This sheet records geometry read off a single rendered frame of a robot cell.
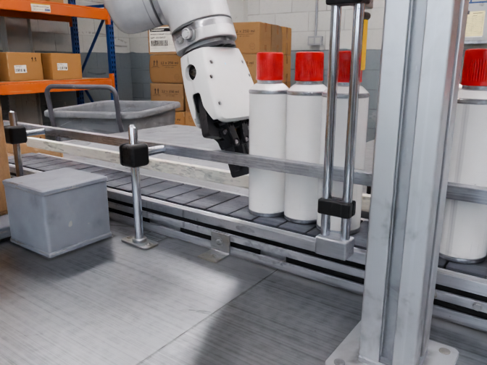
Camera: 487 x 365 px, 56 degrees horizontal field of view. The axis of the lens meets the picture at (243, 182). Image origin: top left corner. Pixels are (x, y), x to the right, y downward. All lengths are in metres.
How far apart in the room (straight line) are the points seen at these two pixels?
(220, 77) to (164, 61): 3.67
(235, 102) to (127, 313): 0.29
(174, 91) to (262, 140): 3.68
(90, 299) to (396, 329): 0.31
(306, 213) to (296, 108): 0.13
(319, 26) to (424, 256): 4.89
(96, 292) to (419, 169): 0.36
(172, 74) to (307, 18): 1.76
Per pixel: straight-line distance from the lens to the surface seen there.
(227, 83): 0.60
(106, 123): 2.77
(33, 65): 4.73
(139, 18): 0.65
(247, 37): 3.88
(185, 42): 0.62
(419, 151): 0.34
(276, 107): 0.56
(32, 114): 5.58
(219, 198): 0.67
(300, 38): 5.27
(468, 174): 0.48
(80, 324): 0.48
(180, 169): 0.74
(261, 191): 0.58
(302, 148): 0.54
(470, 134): 0.47
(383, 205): 0.35
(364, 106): 0.52
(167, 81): 4.26
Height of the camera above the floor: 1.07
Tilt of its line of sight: 15 degrees down
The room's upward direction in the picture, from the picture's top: straight up
